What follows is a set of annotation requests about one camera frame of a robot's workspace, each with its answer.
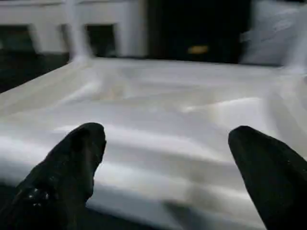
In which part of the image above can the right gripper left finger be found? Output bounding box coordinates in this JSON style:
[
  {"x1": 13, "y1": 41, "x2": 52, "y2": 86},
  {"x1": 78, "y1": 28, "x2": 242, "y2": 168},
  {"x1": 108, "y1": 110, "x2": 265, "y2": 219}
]
[{"x1": 0, "y1": 123, "x2": 107, "y2": 230}]

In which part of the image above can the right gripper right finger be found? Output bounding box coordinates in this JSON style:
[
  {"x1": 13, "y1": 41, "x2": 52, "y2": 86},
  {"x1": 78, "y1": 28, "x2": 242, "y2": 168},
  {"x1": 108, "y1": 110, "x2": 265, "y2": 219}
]
[{"x1": 228, "y1": 126, "x2": 307, "y2": 230}]

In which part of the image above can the white plastic table top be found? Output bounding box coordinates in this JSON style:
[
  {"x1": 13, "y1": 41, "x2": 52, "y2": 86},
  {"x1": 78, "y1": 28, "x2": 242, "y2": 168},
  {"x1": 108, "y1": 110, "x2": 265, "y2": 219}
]
[{"x1": 0, "y1": 57, "x2": 307, "y2": 230}]

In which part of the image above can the black work mat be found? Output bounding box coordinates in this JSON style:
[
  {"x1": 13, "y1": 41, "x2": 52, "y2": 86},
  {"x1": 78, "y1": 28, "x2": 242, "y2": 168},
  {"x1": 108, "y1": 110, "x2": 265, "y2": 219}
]
[{"x1": 0, "y1": 52, "x2": 164, "y2": 230}]

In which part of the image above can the black cabinet with gold label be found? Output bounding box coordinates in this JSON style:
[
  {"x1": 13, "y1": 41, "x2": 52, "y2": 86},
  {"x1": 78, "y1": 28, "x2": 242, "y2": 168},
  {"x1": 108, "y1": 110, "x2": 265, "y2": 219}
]
[{"x1": 146, "y1": 0, "x2": 250, "y2": 64}]

